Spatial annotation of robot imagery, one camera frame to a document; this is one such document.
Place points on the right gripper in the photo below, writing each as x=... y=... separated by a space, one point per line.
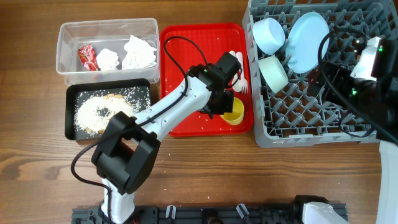
x=314 y=88

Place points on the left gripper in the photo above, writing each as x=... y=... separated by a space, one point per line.
x=227 y=107

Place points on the yellow plastic cup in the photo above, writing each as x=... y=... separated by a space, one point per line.
x=236 y=116

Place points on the white plastic spoon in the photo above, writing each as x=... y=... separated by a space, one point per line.
x=238 y=78

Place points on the large light blue plate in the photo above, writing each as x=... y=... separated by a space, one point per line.
x=304 y=40

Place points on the white plastic fork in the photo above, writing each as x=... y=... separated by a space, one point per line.
x=243 y=83

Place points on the mint green bowl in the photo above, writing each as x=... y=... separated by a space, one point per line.
x=273 y=73

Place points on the small light blue bowl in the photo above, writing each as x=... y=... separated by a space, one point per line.
x=269 y=35

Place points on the white napkin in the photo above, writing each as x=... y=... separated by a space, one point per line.
x=140 y=54

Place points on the small white tissue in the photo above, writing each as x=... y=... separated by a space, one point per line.
x=107 y=60

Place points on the food scraps and rice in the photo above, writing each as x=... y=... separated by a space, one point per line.
x=93 y=109

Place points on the red snack wrapper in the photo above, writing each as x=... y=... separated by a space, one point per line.
x=88 y=58

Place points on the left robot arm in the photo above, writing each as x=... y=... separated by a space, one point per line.
x=127 y=150

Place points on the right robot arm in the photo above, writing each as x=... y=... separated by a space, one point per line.
x=370 y=91

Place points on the grey dishwasher rack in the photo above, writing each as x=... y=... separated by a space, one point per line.
x=291 y=117

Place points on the black food waste tray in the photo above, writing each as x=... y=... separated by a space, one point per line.
x=70 y=109

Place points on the clear plastic waste bin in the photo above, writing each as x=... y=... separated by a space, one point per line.
x=105 y=34

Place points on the red serving tray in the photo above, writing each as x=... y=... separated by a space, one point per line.
x=214 y=40

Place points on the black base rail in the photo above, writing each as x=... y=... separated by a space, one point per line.
x=189 y=215

